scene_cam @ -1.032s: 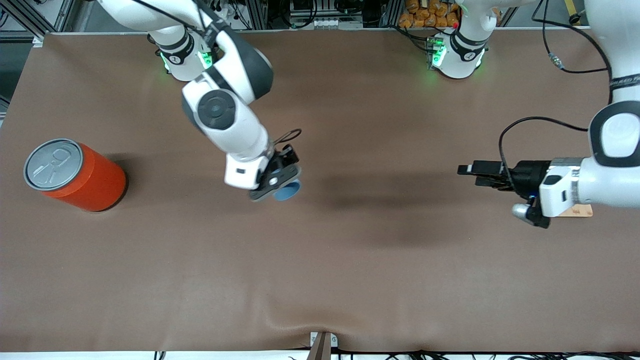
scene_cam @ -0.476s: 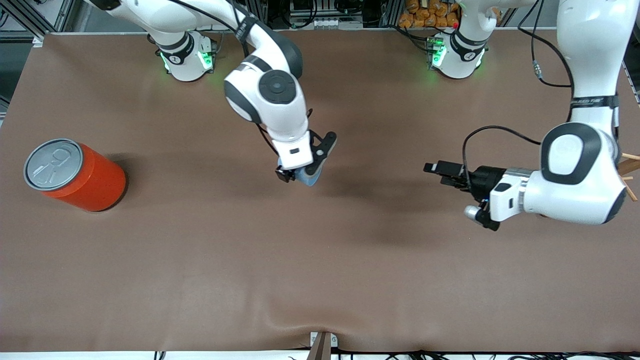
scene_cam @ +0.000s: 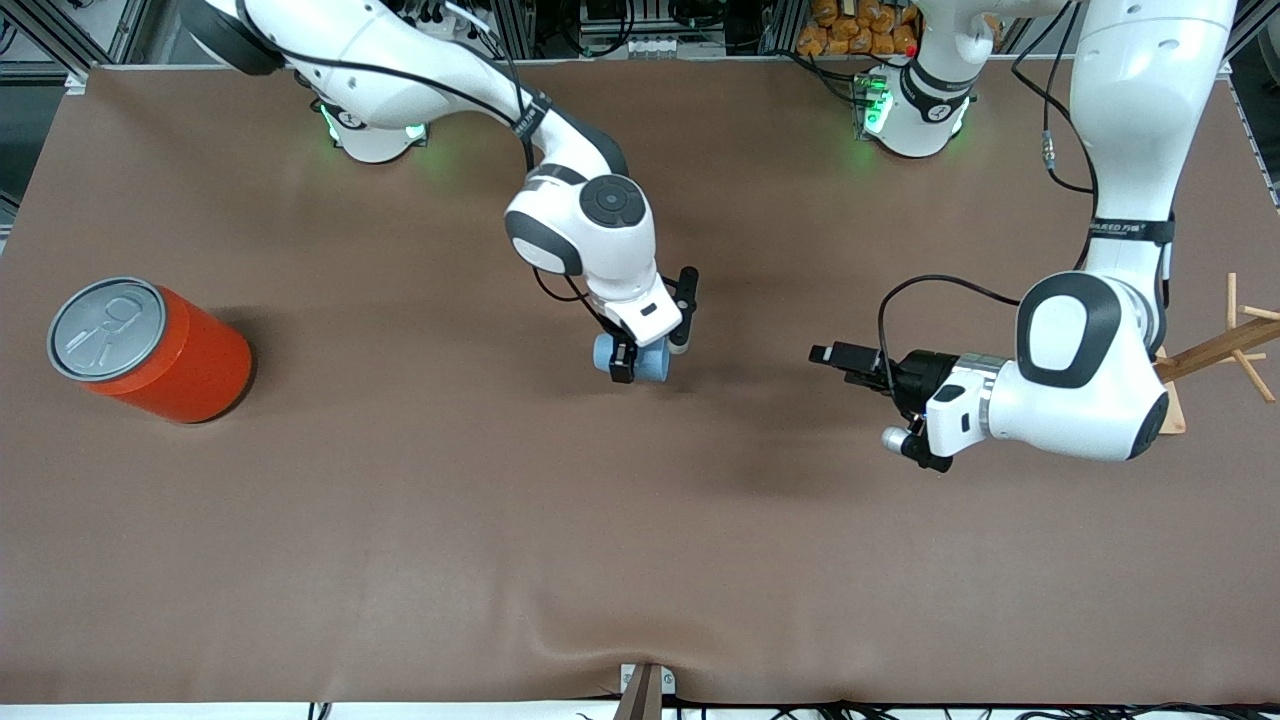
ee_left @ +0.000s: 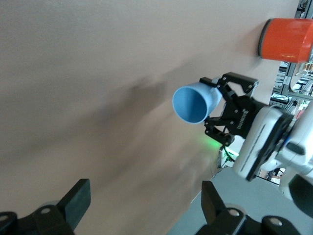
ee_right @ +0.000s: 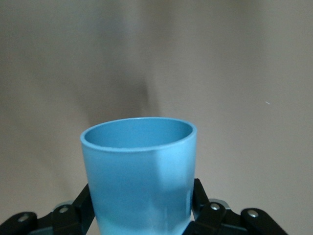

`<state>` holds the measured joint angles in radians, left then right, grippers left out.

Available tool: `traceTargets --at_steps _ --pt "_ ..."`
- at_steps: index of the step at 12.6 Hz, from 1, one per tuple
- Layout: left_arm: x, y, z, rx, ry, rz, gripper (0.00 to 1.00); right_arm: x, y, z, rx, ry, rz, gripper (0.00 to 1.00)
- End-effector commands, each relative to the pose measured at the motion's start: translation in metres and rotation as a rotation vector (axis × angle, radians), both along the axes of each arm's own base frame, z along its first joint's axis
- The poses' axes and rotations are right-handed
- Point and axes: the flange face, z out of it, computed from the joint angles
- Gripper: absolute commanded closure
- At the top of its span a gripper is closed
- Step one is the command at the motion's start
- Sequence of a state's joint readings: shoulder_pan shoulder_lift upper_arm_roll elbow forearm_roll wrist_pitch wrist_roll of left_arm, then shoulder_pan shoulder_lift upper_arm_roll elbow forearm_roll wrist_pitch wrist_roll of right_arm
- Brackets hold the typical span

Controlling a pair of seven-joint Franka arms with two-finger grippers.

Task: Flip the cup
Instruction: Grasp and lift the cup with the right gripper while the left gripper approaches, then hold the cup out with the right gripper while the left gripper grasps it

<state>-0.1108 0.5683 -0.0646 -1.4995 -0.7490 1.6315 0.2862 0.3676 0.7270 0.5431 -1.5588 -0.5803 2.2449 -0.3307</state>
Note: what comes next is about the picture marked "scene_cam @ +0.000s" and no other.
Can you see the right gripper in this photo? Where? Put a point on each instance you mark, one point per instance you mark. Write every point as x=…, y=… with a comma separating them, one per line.
x=623, y=357

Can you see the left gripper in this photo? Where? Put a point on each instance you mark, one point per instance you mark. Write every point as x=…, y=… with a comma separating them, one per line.
x=918, y=377

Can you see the light blue plastic cup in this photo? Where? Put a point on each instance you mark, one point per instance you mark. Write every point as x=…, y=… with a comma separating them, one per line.
x=652, y=362

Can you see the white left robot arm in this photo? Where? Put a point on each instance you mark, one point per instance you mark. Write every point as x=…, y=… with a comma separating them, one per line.
x=1140, y=100

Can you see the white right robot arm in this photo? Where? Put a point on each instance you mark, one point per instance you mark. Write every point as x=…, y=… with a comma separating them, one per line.
x=400, y=50

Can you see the brown table mat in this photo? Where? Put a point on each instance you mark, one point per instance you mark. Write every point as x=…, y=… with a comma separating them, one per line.
x=640, y=550

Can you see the small white power strip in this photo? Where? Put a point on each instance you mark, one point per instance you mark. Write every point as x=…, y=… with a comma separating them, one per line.
x=655, y=46

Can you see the pile of orange items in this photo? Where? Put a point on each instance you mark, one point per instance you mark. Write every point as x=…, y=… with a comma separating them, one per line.
x=855, y=28

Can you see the wooden mug tree stand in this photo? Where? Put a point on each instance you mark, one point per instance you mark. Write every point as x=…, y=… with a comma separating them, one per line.
x=1220, y=345

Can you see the white power strip with plugs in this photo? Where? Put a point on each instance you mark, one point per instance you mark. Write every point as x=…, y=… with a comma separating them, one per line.
x=430, y=12

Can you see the red can with grey lid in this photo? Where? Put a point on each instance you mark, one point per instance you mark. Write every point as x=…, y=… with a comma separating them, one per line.
x=190, y=365

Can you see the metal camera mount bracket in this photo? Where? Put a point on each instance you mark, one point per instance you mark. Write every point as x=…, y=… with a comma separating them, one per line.
x=645, y=690

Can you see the aluminium frame profile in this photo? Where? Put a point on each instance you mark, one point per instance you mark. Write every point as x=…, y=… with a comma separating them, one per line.
x=515, y=28
x=1255, y=30
x=782, y=25
x=70, y=50

